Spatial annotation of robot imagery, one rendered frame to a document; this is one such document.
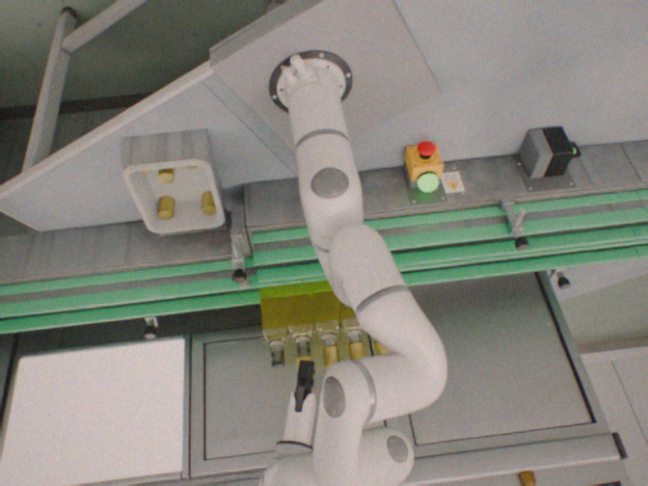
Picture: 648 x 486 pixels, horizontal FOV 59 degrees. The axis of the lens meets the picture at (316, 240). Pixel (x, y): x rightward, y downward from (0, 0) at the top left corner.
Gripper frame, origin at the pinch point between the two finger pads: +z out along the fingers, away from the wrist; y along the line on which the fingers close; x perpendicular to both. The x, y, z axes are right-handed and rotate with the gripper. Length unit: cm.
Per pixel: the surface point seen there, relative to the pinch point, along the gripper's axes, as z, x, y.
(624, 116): 61, -64, 23
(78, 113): 87, 91, -18
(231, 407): -4.7, 17.1, -14.5
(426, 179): 39.5, -21.1, 19.8
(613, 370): 151, -208, -310
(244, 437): -11.0, 12.8, -14.5
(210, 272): 20.6, 25.6, 2.0
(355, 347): 7.1, -9.6, 0.4
